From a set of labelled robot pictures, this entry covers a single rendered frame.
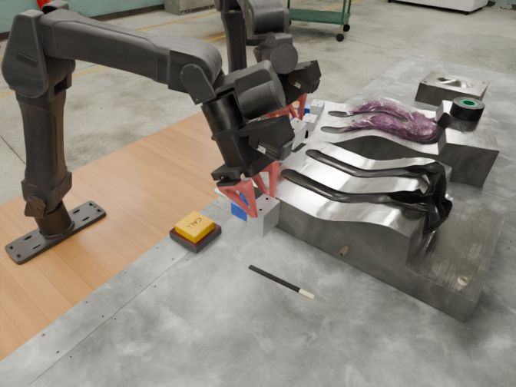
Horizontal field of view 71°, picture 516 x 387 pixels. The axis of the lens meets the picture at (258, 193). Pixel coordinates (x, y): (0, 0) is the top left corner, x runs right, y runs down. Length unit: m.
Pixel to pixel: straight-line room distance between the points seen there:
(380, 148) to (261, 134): 0.54
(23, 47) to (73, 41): 0.07
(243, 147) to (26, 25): 0.33
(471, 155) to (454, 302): 0.43
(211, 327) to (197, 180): 0.43
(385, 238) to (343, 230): 0.08
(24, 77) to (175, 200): 0.43
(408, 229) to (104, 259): 0.59
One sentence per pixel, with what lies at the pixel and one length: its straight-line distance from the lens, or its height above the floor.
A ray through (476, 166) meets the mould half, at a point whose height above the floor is 0.86.
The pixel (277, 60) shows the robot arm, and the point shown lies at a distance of 0.74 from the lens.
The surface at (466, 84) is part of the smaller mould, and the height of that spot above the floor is 0.86.
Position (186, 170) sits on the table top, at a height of 0.80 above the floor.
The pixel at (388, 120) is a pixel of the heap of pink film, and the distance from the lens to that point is 1.03.
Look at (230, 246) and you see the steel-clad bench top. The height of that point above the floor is 0.80.
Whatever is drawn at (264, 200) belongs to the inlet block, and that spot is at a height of 0.96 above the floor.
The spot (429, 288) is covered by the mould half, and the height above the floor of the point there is 0.84.
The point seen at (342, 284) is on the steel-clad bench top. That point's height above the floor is 0.80.
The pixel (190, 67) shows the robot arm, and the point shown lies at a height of 1.19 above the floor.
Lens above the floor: 1.36
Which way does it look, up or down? 39 degrees down
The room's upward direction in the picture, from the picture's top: straight up
